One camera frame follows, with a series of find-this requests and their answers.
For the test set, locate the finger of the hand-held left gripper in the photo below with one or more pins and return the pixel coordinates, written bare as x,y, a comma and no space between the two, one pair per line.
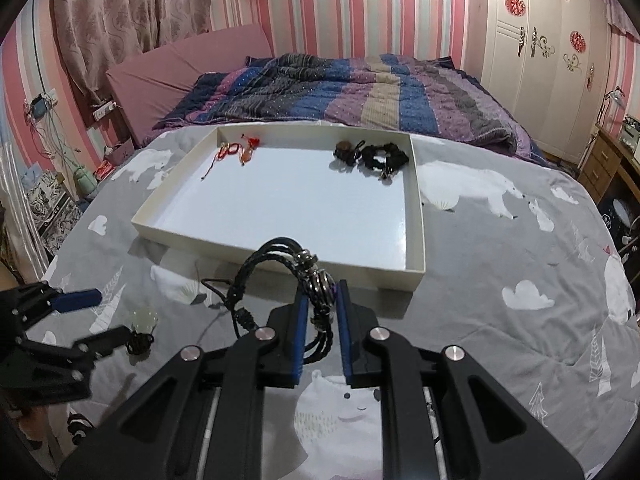
107,340
77,300

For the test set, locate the short pink window curtain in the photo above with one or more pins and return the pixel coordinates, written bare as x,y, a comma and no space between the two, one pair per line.
625,20

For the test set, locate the pink patterned curtain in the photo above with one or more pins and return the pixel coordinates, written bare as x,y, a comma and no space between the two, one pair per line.
125,15

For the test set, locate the white cardboard box tray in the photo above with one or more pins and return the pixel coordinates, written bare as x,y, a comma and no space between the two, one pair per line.
310,210

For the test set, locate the white box on desk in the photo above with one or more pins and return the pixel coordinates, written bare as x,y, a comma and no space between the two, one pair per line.
631,132

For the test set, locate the white wardrobe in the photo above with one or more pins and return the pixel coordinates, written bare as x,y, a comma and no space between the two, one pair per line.
540,85

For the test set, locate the black scrunchie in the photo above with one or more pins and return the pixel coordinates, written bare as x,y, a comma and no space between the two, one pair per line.
380,157

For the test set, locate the wall socket with charger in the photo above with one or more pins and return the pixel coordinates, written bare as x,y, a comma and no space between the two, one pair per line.
41,106

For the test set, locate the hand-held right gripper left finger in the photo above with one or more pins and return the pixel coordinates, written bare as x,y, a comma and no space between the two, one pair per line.
300,330

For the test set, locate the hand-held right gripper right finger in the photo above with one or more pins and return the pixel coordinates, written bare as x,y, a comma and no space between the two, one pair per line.
345,330

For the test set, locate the wooden desk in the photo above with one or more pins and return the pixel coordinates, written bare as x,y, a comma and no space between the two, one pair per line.
600,160

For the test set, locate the black white patterned bag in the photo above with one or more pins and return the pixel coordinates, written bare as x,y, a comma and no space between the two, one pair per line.
52,215

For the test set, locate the brown bead pendant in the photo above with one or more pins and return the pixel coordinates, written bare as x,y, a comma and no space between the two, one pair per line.
342,150

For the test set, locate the striped purple blue quilt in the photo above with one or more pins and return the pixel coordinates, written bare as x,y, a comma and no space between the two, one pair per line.
325,90

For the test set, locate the pink folded mattress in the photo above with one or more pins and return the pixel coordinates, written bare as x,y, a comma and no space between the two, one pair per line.
175,70

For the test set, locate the green bottle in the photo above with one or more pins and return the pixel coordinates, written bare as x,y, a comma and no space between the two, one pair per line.
85,180

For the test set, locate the black hair claw clip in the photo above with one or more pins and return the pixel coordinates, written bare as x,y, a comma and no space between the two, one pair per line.
79,427

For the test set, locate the grey animal print blanket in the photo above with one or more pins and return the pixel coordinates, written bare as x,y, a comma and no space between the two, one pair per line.
475,260

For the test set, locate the pink small box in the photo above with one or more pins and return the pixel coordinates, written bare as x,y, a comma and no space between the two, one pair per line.
120,152

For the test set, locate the desk lamp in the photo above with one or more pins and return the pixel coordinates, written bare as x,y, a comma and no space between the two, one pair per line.
615,95

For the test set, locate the round white stool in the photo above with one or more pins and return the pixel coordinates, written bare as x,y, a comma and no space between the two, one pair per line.
617,217

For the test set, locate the white power strip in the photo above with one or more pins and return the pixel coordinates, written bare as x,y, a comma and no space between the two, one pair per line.
104,110

